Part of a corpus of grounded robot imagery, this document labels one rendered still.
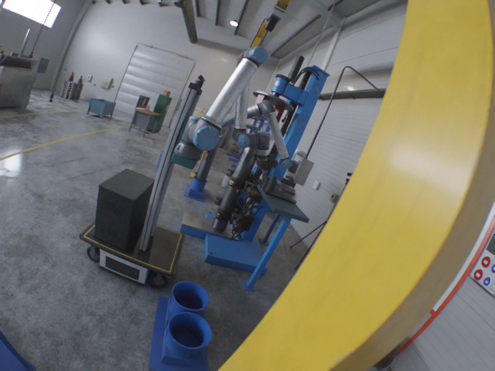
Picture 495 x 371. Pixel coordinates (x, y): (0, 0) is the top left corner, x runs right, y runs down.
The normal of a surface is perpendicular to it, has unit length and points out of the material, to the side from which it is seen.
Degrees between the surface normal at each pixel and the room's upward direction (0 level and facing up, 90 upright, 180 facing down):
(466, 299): 90
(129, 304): 0
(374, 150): 90
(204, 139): 95
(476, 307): 90
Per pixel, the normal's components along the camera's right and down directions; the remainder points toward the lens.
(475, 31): -0.90, -0.32
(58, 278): 0.39, -0.89
